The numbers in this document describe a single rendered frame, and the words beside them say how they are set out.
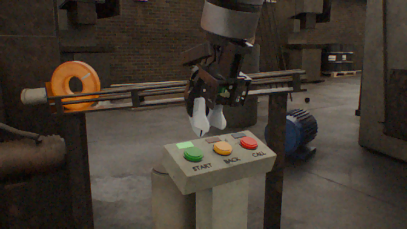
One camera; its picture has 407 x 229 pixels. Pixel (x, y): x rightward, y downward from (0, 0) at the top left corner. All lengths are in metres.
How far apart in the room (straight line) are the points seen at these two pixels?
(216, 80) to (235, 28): 0.09
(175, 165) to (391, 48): 2.28
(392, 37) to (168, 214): 2.25
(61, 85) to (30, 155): 0.24
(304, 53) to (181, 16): 3.23
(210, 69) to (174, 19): 7.79
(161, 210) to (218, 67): 0.44
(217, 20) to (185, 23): 7.97
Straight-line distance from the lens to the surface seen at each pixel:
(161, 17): 8.17
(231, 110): 3.38
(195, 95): 0.57
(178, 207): 0.83
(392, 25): 2.75
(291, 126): 2.37
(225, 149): 0.69
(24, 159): 1.13
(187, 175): 0.62
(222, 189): 0.70
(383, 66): 2.74
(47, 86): 1.11
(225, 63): 0.52
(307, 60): 8.44
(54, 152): 1.14
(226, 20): 0.49
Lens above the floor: 0.82
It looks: 11 degrees down
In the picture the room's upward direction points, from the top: straight up
